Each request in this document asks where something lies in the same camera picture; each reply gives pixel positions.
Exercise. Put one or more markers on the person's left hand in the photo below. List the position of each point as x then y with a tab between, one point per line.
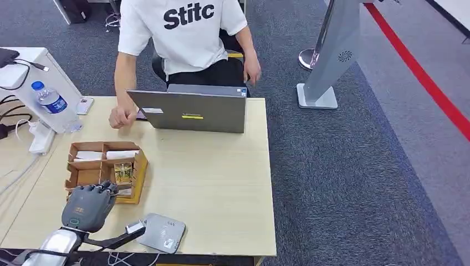
252	68

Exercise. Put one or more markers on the person's right hand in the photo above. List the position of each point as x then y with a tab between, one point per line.
123	116

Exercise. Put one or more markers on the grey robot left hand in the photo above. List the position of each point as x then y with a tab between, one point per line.
88	209

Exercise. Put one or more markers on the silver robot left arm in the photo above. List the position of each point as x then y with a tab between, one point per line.
55	246

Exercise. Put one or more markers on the dark smartphone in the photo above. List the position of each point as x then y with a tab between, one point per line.
141	116

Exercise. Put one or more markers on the white card stack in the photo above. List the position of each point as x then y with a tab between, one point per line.
123	154
89	156

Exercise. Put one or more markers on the white flat cards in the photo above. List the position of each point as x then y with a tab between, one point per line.
125	191

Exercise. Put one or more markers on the yellow printed card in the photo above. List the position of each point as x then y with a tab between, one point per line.
123	173

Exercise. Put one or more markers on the chrome stanchion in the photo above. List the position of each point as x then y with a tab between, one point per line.
307	58

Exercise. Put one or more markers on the wooden divided card box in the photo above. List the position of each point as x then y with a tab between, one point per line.
139	172

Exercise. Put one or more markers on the black office chair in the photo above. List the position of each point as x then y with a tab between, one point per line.
158	68

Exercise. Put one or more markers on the clear water bottle blue label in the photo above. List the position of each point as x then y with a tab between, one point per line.
53	103

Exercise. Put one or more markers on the grey laptop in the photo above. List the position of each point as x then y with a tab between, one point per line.
196	112

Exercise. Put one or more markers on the person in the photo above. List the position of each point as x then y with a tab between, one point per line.
183	44

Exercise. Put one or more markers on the grey card reader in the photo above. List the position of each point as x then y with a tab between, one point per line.
163	233

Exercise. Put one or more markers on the white power strip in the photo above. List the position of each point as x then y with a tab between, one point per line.
42	138

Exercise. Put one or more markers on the grey kiosk stand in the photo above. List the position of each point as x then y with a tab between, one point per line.
337	55

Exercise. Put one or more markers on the chrome chair base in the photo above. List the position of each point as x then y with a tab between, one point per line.
113	20

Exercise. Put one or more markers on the white side cabinet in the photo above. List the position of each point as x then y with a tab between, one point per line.
31	79

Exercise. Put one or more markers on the black cabinet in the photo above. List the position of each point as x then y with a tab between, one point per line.
75	10

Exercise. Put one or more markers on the black device on cabinet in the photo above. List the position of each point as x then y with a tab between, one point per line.
6	55

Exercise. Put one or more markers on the wrist camera with black bracket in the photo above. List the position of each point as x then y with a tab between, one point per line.
134	227

